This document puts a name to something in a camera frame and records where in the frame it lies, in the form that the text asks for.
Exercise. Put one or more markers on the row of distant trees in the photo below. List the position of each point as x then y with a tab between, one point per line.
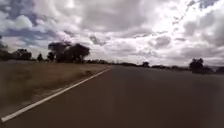
140	64

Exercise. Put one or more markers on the dry grass verge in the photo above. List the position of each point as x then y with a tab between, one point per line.
30	80

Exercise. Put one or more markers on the large dark tree clump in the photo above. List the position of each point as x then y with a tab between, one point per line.
68	52

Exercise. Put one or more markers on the small dark tree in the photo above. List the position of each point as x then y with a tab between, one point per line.
40	57

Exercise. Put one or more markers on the dark asphalt road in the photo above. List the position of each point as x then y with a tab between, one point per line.
140	100

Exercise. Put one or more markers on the dark trees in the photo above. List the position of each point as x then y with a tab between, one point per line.
20	55

